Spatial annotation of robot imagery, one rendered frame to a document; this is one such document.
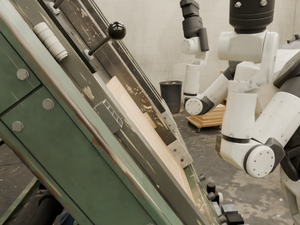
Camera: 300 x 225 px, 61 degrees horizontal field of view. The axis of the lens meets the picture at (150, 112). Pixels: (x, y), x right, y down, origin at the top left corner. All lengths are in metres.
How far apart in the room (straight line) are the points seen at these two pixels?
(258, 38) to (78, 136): 0.41
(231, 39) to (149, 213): 0.40
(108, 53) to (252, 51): 0.57
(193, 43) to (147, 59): 5.22
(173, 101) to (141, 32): 1.88
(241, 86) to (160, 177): 0.29
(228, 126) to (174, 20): 6.00
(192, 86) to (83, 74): 0.68
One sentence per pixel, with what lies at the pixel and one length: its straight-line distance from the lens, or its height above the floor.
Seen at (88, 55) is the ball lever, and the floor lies 1.39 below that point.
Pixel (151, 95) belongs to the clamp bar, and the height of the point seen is 1.13.
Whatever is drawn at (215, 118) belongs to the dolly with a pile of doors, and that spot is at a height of 0.21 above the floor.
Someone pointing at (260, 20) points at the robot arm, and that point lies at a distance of 0.58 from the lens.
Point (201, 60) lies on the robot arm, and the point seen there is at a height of 1.33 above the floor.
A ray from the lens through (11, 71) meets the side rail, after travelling 0.37.
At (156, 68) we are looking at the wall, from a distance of 6.41.
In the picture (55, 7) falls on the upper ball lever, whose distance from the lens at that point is 0.63.
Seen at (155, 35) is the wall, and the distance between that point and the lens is 6.40.
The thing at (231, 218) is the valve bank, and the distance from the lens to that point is 1.09.
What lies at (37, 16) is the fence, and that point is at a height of 1.48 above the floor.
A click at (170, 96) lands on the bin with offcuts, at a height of 0.38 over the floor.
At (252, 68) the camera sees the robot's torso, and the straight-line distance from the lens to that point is 0.92.
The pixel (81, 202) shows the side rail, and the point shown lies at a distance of 0.41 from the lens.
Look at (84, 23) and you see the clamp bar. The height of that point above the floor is 1.50.
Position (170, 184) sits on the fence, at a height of 1.07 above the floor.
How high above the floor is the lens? 1.40
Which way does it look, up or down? 14 degrees down
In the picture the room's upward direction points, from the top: 3 degrees counter-clockwise
